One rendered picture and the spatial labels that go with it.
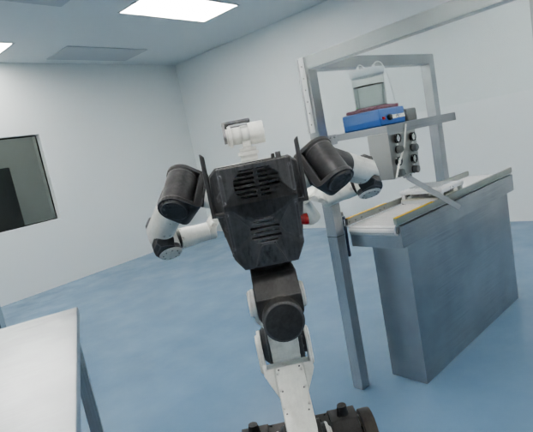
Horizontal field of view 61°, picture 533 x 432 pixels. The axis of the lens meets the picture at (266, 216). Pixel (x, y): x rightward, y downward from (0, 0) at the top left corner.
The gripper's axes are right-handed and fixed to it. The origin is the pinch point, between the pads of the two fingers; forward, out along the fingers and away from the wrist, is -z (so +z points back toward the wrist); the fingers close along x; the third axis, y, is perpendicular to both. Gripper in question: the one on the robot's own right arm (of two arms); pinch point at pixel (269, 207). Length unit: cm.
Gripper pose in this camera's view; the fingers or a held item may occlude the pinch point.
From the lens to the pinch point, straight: 190.6
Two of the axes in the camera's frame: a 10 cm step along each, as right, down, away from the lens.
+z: 5.9, 0.3, -8.1
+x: 1.9, 9.7, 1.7
